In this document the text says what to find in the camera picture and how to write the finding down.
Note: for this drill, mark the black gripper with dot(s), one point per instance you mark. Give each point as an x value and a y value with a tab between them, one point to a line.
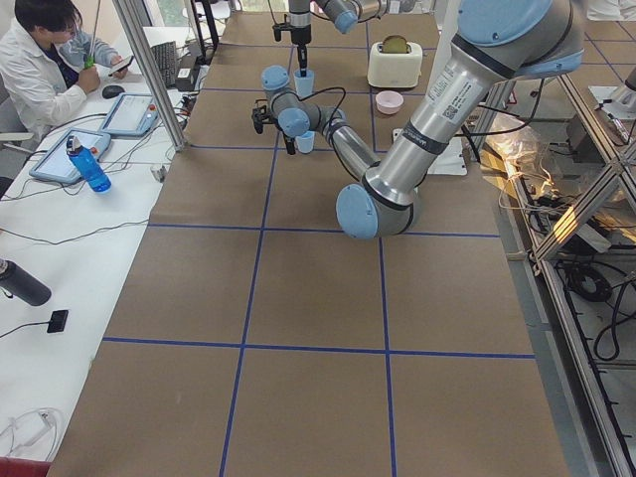
287	137
300	36

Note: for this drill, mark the light blue cup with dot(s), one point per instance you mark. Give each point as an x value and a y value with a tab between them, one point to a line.
305	142
304	82

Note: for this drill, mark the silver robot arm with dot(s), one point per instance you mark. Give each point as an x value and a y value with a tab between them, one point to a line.
495	41
344	15

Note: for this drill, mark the cream toaster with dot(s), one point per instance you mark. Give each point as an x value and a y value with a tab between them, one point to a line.
391	70

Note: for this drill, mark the bread slice in toaster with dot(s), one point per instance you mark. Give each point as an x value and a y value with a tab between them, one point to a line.
395	44

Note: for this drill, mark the pink bowl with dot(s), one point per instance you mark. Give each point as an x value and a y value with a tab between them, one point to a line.
388	102

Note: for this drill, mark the black keyboard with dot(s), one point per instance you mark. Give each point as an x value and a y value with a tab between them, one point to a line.
165	57

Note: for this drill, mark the far teach pendant tablet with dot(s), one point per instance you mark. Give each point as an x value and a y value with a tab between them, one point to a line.
132	115

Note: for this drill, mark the teach pendant tablet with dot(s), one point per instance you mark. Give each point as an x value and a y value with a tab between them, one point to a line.
56	166
132	115

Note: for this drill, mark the black computer mouse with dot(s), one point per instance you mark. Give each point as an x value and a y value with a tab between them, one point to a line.
112	91

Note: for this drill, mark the blue water bottle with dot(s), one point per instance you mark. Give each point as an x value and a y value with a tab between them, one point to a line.
87	165

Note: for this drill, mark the near teach pendant tablet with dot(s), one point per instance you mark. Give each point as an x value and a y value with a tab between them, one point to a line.
56	166

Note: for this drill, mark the person in white coat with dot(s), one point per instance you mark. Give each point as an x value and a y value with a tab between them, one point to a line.
48	63

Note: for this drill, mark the small black square device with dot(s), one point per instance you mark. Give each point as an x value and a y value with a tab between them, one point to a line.
58	321

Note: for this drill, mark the dark grey thermos bottle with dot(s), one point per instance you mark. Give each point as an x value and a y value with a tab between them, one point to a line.
19	283

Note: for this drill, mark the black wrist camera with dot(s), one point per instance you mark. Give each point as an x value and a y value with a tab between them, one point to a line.
279	28
260	115

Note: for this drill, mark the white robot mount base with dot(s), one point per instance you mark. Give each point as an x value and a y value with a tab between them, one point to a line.
447	149

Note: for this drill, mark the aluminium frame post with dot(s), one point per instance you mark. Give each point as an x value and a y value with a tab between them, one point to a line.
137	40

